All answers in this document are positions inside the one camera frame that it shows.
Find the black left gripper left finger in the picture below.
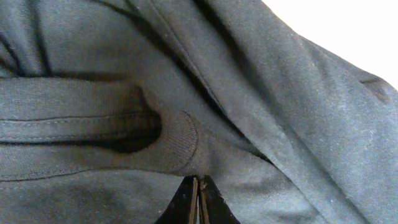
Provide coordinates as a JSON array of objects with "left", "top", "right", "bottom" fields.
[{"left": 154, "top": 175, "right": 198, "bottom": 224}]

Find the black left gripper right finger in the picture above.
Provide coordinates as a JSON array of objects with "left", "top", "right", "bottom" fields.
[{"left": 198, "top": 175, "right": 241, "bottom": 224}]

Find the black t-shirt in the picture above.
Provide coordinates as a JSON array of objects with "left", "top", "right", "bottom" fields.
[{"left": 1, "top": 0, "right": 397, "bottom": 223}]

